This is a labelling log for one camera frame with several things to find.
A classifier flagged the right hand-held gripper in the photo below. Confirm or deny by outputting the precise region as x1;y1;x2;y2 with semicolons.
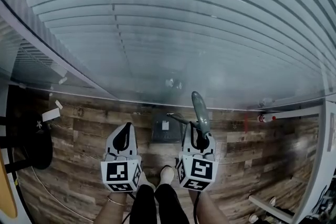
176;123;219;191

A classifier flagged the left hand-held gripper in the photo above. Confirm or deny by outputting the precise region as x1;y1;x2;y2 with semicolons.
100;122;142;192

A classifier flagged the black long-handled dustpan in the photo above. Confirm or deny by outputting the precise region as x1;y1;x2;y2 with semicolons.
151;91;212;144

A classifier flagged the person's right forearm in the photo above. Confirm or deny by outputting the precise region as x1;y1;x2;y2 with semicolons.
190;190;229;224

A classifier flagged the person's left forearm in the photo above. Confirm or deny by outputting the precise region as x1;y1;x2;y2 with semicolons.
99;190;132;224

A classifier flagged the person's right white shoe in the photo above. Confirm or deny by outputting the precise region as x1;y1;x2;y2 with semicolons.
156;166;175;187

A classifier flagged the person's white shoe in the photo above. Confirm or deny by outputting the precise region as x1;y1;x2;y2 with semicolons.
139;172;155;191
156;166;175;187

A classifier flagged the person's left white shoe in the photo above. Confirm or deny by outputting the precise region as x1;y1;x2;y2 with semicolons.
139;172;155;191

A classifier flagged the person's left leg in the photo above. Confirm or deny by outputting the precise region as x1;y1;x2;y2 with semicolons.
130;184;158;224

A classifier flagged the person's leg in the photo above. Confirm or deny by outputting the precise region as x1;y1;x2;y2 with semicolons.
130;184;158;224
154;183;190;224

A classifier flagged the person's right leg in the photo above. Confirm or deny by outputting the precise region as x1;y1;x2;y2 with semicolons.
154;183;190;224

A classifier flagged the red-capped white bottle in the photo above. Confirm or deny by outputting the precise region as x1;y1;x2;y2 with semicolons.
257;114;276;123

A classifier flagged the black bag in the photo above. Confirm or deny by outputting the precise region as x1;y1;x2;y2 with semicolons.
5;86;53;170

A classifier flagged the grey venetian blind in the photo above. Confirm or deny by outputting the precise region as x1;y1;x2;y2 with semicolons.
0;15;113;99
0;0;336;110

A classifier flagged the white rectangular table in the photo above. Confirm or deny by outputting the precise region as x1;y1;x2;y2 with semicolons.
248;99;336;224

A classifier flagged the round wooden table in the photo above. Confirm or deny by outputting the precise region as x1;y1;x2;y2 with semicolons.
0;149;18;218

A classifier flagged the thin gold bracelet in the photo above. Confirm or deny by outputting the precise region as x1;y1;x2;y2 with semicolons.
107;195;127;207

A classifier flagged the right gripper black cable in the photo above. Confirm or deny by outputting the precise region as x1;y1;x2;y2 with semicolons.
193;191;203;224

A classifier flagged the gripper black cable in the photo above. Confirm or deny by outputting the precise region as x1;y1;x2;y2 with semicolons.
193;191;203;224
122;191;137;224

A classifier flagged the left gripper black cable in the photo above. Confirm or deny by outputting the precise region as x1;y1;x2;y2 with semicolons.
122;191;137;224

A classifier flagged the thin white floor cable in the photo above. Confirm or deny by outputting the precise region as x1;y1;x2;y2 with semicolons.
31;166;92;221

